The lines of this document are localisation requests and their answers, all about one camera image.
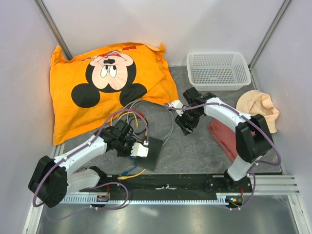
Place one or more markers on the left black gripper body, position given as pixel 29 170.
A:
pixel 124 149

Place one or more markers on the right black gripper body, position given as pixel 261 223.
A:
pixel 192 118

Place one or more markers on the black network switch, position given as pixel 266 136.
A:
pixel 154 149

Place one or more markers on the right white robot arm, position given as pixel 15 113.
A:
pixel 252 136

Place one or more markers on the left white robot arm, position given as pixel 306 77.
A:
pixel 54 178

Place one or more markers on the red folded cloth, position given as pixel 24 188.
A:
pixel 225 137

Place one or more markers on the white perforated plastic basket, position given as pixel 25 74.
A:
pixel 217 71

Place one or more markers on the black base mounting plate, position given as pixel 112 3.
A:
pixel 209 183

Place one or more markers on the peach bucket hat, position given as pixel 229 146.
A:
pixel 256 102

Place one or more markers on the orange Mickey Mouse pillow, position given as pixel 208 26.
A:
pixel 90 87

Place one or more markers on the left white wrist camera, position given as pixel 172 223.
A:
pixel 139 149

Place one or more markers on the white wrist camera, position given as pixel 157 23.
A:
pixel 177 106
pixel 139 149

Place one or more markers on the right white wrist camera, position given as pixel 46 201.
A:
pixel 177 106

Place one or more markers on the grey slotted cable duct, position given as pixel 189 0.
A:
pixel 94 199

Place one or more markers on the aluminium frame rail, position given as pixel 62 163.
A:
pixel 261 183

